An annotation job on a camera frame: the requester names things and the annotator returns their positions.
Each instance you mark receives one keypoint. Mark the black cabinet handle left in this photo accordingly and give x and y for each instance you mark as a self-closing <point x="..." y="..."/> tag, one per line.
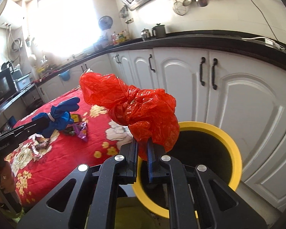
<point x="202" y="82"/>

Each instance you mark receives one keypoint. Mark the red floral tablecloth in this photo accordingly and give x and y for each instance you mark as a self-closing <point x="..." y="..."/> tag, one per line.
<point x="34" y="179"/>

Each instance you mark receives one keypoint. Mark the red plastic bag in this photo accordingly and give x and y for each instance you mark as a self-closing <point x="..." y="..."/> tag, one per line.
<point x="149" y="113"/>

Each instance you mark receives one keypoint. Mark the blue rubber glove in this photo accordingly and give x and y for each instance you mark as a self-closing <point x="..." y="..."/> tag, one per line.
<point x="58" y="118"/>

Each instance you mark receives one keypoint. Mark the black cabinet handle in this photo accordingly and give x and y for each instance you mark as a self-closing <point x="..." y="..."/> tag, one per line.
<point x="202" y="82"/>
<point x="213" y="78"/>
<point x="150" y="64"/>

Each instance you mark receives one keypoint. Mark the steel kettle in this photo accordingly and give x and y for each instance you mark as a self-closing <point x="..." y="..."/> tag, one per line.
<point x="145" y="34"/>

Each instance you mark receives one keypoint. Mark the wire mesh skimmer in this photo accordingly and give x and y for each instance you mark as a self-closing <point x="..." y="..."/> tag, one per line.
<point x="179" y="9"/>

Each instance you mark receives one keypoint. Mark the round wall fan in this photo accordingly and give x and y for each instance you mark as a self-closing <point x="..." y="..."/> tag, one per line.
<point x="105" y="22"/>

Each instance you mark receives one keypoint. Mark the black cabinet handle right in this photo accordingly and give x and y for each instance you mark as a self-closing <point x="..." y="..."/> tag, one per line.
<point x="213" y="78"/>

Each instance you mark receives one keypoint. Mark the blue hanging basket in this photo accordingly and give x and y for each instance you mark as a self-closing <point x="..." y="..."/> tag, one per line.
<point x="65" y="76"/>

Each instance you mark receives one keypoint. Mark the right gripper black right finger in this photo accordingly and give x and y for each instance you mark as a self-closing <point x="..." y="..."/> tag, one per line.
<point x="163" y="168"/>

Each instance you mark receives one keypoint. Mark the purple snack wrapper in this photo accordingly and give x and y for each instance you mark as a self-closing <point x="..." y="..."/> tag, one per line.
<point x="80" y="130"/>

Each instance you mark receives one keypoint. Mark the yellow rimmed trash bin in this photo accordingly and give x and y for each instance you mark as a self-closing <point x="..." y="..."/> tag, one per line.
<point x="198" y="143"/>

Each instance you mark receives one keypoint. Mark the crumpled silver wrapper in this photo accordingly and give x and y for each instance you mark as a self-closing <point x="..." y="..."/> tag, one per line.
<point x="39" y="146"/>

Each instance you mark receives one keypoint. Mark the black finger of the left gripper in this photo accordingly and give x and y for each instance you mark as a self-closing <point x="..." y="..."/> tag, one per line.
<point x="21" y="133"/>

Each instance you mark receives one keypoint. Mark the black cabinet handle far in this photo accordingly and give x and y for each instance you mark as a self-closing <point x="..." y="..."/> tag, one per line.
<point x="150" y="64"/>

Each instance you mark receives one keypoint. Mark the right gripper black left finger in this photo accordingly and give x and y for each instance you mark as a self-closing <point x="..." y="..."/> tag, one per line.
<point x="122" y="168"/>

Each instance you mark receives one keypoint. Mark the black curved countertop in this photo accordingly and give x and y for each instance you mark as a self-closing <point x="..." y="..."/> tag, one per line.
<point x="221" y="40"/>

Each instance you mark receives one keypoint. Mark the yellow brown seasoning box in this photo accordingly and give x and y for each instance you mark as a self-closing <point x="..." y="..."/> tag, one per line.
<point x="76" y="118"/>

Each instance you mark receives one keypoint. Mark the black microwave oven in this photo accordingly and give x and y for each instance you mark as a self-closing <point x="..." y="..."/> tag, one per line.
<point x="7" y="86"/>

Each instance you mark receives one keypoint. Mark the condiment bottles group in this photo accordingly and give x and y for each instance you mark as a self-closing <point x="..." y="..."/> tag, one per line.
<point x="118" y="38"/>

